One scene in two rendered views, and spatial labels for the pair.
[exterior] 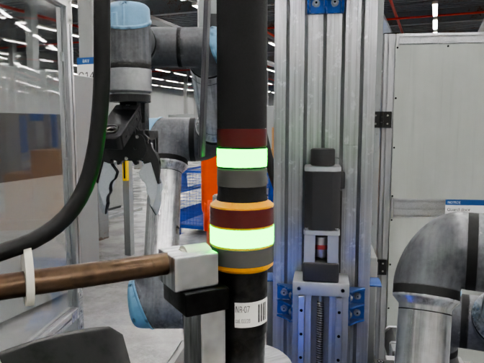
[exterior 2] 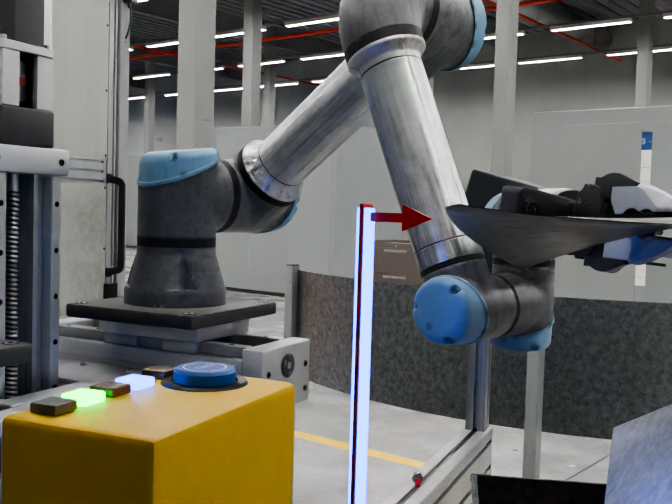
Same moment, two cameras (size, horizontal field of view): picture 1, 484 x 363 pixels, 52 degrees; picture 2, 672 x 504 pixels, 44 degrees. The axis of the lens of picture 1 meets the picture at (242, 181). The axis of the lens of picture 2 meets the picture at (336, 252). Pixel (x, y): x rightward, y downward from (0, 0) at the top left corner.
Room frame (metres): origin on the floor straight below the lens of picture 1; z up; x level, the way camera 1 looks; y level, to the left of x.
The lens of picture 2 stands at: (0.48, 0.70, 1.19)
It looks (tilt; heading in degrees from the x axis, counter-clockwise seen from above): 3 degrees down; 287
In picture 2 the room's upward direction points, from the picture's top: 2 degrees clockwise
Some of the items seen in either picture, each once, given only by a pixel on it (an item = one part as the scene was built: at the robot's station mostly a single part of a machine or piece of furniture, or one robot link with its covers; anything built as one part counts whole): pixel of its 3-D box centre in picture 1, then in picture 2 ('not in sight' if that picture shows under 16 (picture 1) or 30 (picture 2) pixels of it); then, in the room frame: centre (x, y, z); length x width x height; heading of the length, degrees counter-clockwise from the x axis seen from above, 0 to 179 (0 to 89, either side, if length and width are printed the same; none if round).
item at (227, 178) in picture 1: (242, 176); not in sight; (0.33, 0.00, 1.59); 0.03 x 0.03 x 0.01
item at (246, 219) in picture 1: (242, 213); not in sight; (0.33, 0.00, 1.57); 0.04 x 0.04 x 0.01
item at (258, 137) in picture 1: (242, 137); not in sight; (0.33, 0.00, 1.62); 0.03 x 0.03 x 0.01
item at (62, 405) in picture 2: not in sight; (53, 405); (0.76, 0.31, 1.08); 0.02 x 0.02 x 0.01; 84
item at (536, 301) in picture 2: not in sight; (515, 304); (0.57, -0.33, 1.08); 0.11 x 0.08 x 0.11; 66
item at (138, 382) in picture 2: not in sight; (134, 382); (0.75, 0.24, 1.08); 0.02 x 0.02 x 0.01; 84
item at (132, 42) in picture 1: (129, 37); not in sight; (0.88, 0.20, 1.78); 0.09 x 0.08 x 0.11; 0
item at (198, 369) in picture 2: not in sight; (204, 377); (0.71, 0.21, 1.08); 0.04 x 0.04 x 0.02
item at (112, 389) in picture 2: not in sight; (110, 389); (0.75, 0.27, 1.08); 0.02 x 0.02 x 0.01; 84
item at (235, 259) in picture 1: (242, 251); not in sight; (0.33, 0.00, 1.54); 0.04 x 0.04 x 0.01
